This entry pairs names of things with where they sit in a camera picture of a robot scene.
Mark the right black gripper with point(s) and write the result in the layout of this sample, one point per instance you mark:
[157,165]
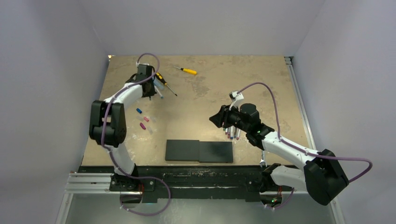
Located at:
[223,115]

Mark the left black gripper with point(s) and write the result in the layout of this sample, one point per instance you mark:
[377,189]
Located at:
[152,91]

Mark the blue white marker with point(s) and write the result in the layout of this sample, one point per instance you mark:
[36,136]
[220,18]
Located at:
[232,130]

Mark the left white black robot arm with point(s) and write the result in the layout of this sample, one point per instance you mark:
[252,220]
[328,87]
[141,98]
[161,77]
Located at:
[108,126]

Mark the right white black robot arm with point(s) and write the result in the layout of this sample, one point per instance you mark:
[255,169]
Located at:
[318,173]

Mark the light blue cap marker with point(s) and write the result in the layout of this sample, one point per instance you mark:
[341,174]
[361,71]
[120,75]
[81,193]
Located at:
[159,93]

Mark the black yellow screwdriver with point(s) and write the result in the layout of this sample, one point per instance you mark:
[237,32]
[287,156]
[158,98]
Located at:
[164,82]

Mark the black rectangular block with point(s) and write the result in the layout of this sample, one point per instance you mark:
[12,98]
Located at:
[199,151]

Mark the silver wrench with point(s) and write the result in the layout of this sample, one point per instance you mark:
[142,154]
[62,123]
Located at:
[263,162]

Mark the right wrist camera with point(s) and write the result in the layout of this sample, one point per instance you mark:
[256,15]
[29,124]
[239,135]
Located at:
[236,98]

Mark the yellow handle screwdriver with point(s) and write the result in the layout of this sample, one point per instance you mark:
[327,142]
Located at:
[193,72]

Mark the black base frame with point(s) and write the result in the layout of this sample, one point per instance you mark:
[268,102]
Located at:
[249,183]

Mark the aluminium side rail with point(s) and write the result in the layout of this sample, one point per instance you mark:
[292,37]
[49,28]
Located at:
[307,127]

